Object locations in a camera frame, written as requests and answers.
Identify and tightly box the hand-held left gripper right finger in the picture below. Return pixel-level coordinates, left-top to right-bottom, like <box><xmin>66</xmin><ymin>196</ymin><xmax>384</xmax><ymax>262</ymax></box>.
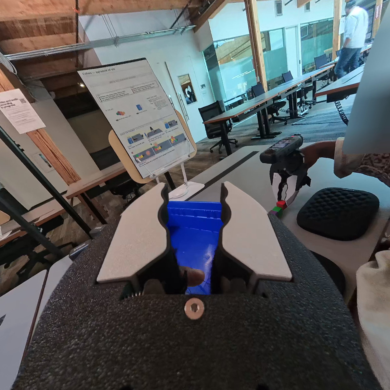
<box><xmin>211</xmin><ymin>182</ymin><xmax>293</xmax><ymax>294</ymax></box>

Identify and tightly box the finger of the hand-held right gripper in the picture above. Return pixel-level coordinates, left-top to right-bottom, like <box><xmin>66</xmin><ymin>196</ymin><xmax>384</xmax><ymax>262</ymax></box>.
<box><xmin>284</xmin><ymin>174</ymin><xmax>301</xmax><ymax>205</ymax></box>
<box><xmin>273</xmin><ymin>173</ymin><xmax>286</xmax><ymax>202</ymax></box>

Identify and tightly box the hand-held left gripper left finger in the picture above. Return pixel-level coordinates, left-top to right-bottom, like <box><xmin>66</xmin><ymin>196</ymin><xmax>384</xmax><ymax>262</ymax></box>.
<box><xmin>97</xmin><ymin>183</ymin><xmax>187</xmax><ymax>295</ymax></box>

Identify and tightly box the blue plastic bin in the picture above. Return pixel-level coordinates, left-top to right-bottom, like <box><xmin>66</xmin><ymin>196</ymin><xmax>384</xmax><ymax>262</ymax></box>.
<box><xmin>166</xmin><ymin>200</ymin><xmax>223</xmax><ymax>295</ymax></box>

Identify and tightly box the person's right forearm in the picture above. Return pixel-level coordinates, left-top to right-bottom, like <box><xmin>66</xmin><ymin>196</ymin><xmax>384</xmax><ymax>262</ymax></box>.
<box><xmin>334</xmin><ymin>138</ymin><xmax>390</xmax><ymax>184</ymax></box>

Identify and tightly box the grey desk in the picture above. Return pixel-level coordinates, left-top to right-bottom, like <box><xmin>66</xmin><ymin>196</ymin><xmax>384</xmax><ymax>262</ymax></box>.
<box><xmin>171</xmin><ymin>142</ymin><xmax>390</xmax><ymax>308</ymax></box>

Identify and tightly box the long wooden office desk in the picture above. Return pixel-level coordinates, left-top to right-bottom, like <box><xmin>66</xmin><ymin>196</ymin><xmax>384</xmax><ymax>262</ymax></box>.
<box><xmin>315</xmin><ymin>65</ymin><xmax>366</xmax><ymax>105</ymax></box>
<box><xmin>268</xmin><ymin>63</ymin><xmax>339</xmax><ymax>120</ymax></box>
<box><xmin>203</xmin><ymin>84</ymin><xmax>315</xmax><ymax>158</ymax></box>

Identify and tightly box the person's right hand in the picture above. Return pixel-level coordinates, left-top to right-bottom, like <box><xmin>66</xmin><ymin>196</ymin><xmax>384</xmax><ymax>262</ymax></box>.
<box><xmin>300</xmin><ymin>141</ymin><xmax>338</xmax><ymax>170</ymax></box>

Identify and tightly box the person's left hand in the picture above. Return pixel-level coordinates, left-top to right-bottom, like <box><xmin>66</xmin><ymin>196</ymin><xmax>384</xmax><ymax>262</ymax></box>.
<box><xmin>180</xmin><ymin>268</ymin><xmax>205</xmax><ymax>287</ymax></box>

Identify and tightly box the black quilted wrist pad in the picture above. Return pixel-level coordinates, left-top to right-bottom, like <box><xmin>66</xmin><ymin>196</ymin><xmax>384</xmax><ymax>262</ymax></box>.
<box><xmin>296</xmin><ymin>187</ymin><xmax>380</xmax><ymax>241</ymax></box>

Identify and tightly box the black office chair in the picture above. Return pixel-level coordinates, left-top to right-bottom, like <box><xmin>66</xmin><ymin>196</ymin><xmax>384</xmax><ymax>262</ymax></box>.
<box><xmin>282</xmin><ymin>70</ymin><xmax>315</xmax><ymax>111</ymax></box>
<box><xmin>251</xmin><ymin>82</ymin><xmax>288</xmax><ymax>126</ymax></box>
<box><xmin>198</xmin><ymin>101</ymin><xmax>239</xmax><ymax>155</ymax></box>

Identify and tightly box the wooden side table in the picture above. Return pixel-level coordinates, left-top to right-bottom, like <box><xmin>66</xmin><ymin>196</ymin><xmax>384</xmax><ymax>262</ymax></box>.
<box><xmin>65</xmin><ymin>166</ymin><xmax>129</xmax><ymax>226</ymax></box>

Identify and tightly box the white sign stand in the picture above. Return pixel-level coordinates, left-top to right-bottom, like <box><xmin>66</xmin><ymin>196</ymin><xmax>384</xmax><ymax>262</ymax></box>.
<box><xmin>156</xmin><ymin>162</ymin><xmax>205</xmax><ymax>198</ymax></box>

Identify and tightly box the wooden sign backboard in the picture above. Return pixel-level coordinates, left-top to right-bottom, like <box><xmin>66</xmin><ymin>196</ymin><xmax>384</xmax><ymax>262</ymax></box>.
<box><xmin>108</xmin><ymin>112</ymin><xmax>197</xmax><ymax>184</ymax></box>

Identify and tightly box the grey monitor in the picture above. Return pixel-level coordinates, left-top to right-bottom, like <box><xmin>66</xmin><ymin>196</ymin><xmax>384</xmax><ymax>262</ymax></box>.
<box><xmin>342</xmin><ymin>18</ymin><xmax>390</xmax><ymax>155</ymax></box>

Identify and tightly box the black tripod pole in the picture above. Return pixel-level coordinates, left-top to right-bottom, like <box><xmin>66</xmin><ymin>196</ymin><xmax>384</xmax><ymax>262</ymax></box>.
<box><xmin>0</xmin><ymin>126</ymin><xmax>93</xmax><ymax>239</ymax></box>

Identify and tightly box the white door with window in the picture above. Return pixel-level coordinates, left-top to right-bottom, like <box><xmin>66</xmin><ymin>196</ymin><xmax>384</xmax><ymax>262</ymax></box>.
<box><xmin>165</xmin><ymin>56</ymin><xmax>200</xmax><ymax>122</ymax></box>

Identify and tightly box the printed instruction sign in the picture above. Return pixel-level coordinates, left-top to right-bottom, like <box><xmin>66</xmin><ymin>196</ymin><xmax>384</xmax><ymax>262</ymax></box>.
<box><xmin>77</xmin><ymin>58</ymin><xmax>196</xmax><ymax>179</ymax></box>

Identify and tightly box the white cloth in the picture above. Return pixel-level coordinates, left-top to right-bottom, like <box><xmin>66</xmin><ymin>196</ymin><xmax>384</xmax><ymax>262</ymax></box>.
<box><xmin>356</xmin><ymin>250</ymin><xmax>390</xmax><ymax>390</ymax></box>

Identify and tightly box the white paper notice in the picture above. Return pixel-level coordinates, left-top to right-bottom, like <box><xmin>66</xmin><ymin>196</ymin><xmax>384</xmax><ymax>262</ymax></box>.
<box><xmin>0</xmin><ymin>89</ymin><xmax>47</xmax><ymax>135</ymax></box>

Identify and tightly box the metal ceiling conduit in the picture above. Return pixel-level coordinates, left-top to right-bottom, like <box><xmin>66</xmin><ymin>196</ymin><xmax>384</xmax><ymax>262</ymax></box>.
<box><xmin>5</xmin><ymin>25</ymin><xmax>196</xmax><ymax>61</ymax></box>

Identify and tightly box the black coiled cable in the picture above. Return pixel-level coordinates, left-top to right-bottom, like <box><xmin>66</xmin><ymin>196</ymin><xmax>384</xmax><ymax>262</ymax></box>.
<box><xmin>335</xmin><ymin>100</ymin><xmax>350</xmax><ymax>126</ymax></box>

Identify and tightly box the wooden post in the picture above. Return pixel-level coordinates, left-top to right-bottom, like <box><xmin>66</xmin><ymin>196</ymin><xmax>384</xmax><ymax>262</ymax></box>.
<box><xmin>245</xmin><ymin>0</ymin><xmax>269</xmax><ymax>92</ymax></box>

